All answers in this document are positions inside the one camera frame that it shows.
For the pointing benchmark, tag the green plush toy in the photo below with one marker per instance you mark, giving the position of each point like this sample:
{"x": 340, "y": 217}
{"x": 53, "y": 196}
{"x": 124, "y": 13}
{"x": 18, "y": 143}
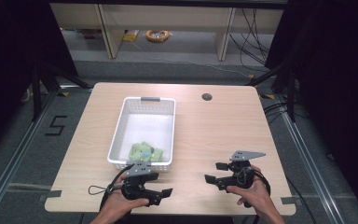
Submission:
{"x": 144, "y": 152}

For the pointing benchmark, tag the metal floor rail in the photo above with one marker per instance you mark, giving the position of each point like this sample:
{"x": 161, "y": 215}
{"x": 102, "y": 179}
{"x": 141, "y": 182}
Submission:
{"x": 15, "y": 155}
{"x": 15, "y": 185}
{"x": 307, "y": 161}

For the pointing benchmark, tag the person's right hand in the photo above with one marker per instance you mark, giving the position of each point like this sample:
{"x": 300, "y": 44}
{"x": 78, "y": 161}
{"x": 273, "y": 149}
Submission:
{"x": 258, "y": 196}

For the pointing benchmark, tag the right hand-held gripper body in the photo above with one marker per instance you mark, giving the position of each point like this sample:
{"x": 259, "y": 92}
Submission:
{"x": 240, "y": 174}

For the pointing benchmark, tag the yellow packet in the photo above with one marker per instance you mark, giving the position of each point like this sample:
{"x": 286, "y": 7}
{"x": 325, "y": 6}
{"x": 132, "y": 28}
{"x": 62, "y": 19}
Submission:
{"x": 131, "y": 35}

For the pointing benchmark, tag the black curtain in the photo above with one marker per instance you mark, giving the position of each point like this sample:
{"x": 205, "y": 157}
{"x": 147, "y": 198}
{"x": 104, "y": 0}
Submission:
{"x": 338, "y": 93}
{"x": 12, "y": 62}

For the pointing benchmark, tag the white perforated plastic basket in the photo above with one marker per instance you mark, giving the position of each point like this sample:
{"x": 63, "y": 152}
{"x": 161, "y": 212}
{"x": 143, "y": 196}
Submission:
{"x": 143, "y": 127}

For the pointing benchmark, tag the black metal stand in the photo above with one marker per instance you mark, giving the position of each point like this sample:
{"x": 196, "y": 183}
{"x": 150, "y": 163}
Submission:
{"x": 287, "y": 84}
{"x": 46, "y": 84}

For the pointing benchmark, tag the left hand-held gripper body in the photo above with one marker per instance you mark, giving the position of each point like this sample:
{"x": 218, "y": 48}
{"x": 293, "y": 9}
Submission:
{"x": 135, "y": 183}

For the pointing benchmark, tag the yellow black floor tape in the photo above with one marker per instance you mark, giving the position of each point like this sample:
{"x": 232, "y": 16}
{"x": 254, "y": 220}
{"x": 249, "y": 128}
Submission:
{"x": 267, "y": 96}
{"x": 63, "y": 93}

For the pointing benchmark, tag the beige wooden shelf unit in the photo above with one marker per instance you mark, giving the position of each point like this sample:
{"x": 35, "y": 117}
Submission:
{"x": 167, "y": 18}

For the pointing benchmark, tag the person's left hand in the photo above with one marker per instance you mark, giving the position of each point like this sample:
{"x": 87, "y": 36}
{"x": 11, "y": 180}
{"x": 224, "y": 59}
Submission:
{"x": 118, "y": 203}

